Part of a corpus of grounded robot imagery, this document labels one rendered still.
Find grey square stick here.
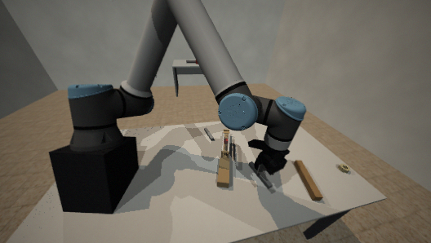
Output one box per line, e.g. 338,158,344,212
204,128,214,140
249,161,273,189

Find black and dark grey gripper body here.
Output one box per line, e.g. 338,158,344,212
258,144,290,175

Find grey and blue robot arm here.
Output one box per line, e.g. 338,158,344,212
68,0,306,152

